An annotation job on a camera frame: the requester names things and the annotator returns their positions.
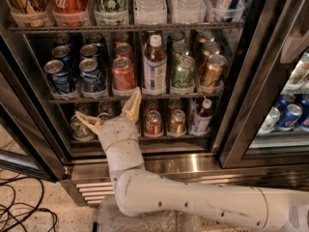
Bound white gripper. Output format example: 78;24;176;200
75;87;142;152

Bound red coke can front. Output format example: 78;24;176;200
112;57;135;91

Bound red coke can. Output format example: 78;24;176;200
113;32;130;45
114;43;133;60
112;57;135;91

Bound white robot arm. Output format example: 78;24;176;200
75;88;309;232

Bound silver can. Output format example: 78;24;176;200
98;112;111;121
70;115;95;142

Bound silver can lower left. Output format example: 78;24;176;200
70;115;95;142

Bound blue pepsi can front right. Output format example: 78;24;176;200
79;58;105;93

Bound blue pepsi can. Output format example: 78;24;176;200
79;58;105;93
51;45;73;69
80;44;100;61
43;60;70;94

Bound red can lower shelf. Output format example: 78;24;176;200
145;110;162;135

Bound blue pepsi can front left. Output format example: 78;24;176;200
43;60;70;94

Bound gold can lower shelf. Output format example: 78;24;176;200
168;109;185;133

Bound red coke can middle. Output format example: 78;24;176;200
114;43;133;60

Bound blue pepsi can middle right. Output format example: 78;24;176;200
80;44;100;61

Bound red coke can back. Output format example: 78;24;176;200
113;32;130;45

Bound green can front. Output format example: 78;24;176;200
172;55;195;89

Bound green can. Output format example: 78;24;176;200
172;55;195;89
172;43;189;62

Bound blue pepsi can middle left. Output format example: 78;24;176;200
51;45;73;69

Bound small tea bottle lower shelf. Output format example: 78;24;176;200
192;99;212;133

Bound green can middle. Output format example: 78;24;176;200
172;43;189;62

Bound gold can front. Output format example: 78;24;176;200
200;54;227;88

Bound gold can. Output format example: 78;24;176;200
201;42;220;61
200;54;227;88

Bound gold can middle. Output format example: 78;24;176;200
201;42;220;61

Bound steel fridge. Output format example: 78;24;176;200
0;0;309;206

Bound large red coke bottle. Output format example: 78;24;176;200
53;0;88;26

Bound blue pepsi can right compartment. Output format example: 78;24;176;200
276;103;302;131

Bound brown tea bottle white cap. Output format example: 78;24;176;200
143;35;167;91

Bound clear plastic bin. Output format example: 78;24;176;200
97;196;202;232

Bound black floor cables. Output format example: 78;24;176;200
0;167;59;232

